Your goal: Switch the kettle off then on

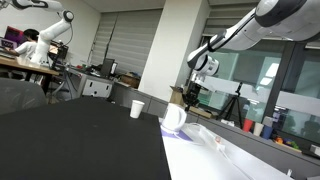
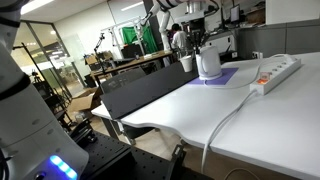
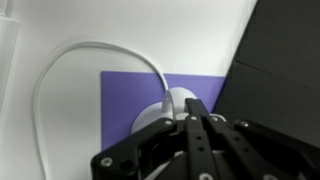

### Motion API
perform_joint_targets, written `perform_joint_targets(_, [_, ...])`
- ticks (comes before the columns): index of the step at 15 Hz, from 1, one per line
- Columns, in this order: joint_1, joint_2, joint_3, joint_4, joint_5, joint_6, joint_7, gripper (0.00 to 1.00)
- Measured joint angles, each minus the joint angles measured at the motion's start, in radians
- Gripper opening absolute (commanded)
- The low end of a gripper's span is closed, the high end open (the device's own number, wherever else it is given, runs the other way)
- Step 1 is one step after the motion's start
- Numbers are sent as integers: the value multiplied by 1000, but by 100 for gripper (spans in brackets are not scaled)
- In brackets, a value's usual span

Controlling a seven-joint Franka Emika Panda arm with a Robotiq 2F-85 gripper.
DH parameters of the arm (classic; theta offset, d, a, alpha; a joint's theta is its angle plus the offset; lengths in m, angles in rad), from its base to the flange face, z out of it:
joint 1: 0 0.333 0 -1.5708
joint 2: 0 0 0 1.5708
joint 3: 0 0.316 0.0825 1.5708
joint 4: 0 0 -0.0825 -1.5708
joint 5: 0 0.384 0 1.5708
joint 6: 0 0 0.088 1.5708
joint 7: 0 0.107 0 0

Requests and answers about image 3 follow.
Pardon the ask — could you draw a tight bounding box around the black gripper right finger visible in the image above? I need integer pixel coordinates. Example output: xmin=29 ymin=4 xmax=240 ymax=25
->
xmin=195 ymin=98 xmax=320 ymax=180

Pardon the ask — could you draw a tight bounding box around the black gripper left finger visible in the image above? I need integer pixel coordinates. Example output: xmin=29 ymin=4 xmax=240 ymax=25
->
xmin=90 ymin=98 xmax=219 ymax=180

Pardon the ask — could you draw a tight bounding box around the white electric kettle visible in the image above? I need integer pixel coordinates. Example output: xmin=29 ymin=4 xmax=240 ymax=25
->
xmin=130 ymin=86 xmax=228 ymax=174

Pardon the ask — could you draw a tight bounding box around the purple mat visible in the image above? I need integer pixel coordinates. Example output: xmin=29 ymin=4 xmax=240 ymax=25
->
xmin=100 ymin=70 xmax=228 ymax=152

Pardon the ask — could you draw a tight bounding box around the black panel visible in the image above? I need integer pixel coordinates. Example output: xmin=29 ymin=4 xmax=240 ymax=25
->
xmin=213 ymin=0 xmax=320 ymax=150

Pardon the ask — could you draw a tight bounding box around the white kettle cable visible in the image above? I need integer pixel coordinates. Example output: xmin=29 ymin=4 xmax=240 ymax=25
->
xmin=32 ymin=40 xmax=170 ymax=180

